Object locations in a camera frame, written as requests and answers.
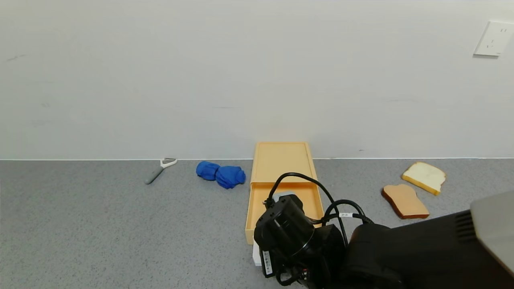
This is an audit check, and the yellow drawer with white handle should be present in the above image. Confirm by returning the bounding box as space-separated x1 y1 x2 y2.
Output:
245 182 325 267

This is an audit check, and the white bread slice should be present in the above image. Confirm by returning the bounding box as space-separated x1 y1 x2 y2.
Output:
402 161 447 196

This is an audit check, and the white wall socket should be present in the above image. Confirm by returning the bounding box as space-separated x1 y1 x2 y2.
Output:
473 20 514 57

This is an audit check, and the blue crumpled cloth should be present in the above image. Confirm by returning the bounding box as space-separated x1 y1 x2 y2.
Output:
196 161 246 189

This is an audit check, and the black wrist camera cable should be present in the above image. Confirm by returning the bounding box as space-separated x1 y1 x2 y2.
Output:
267 172 351 246

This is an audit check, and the grey handled white peeler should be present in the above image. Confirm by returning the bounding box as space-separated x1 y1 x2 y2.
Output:
145 158 177 185

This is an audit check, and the brown toast slice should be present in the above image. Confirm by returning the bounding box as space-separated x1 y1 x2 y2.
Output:
381 183 430 220

